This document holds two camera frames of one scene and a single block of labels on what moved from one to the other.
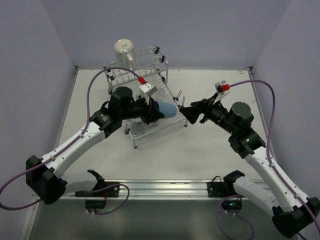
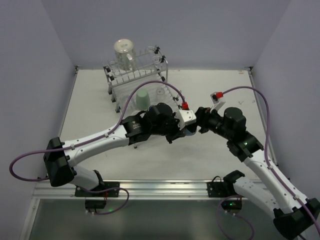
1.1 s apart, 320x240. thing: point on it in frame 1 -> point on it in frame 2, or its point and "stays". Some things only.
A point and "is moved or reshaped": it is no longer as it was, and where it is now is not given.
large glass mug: (125, 54) stays
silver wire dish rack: (139, 83) stays
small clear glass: (160, 93) stays
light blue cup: (169, 110) is moved or reshaped
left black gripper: (149, 112) -> (175, 132)
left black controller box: (95, 204) stays
